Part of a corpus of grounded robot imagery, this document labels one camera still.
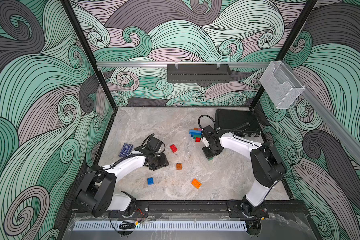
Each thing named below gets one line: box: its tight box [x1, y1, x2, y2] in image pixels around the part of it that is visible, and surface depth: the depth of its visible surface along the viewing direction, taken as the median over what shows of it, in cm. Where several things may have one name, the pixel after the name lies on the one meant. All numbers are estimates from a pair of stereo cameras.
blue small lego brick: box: [147, 177, 154, 186], surface depth 83 cm
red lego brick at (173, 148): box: [169, 144, 178, 153], surface depth 97 cm
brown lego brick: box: [176, 163, 183, 170], surface depth 89 cm
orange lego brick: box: [190, 178, 202, 190], surface depth 83 cm
